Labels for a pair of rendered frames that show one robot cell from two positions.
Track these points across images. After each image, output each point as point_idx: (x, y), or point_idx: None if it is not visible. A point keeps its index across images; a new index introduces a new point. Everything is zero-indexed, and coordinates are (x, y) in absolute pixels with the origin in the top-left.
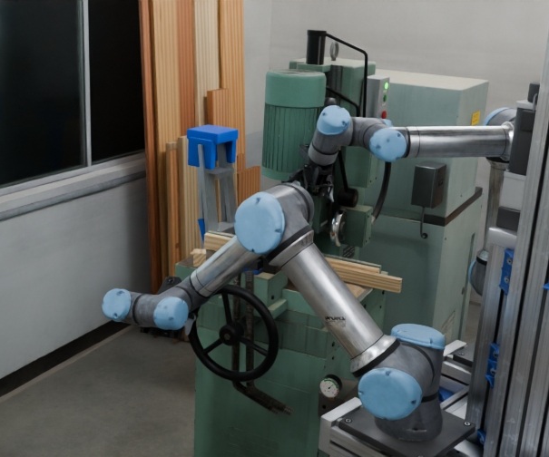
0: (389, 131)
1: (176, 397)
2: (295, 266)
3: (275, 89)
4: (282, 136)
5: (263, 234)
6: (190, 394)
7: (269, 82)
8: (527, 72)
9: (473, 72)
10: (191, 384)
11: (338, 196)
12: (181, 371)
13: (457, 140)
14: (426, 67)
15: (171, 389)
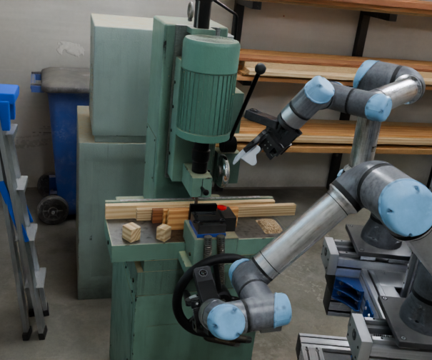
0: (385, 96)
1: (1, 357)
2: None
3: (211, 58)
4: (216, 103)
5: (423, 218)
6: (10, 348)
7: (201, 52)
8: (167, 8)
9: (125, 8)
10: (2, 338)
11: (223, 145)
12: None
13: (403, 95)
14: (86, 5)
15: None
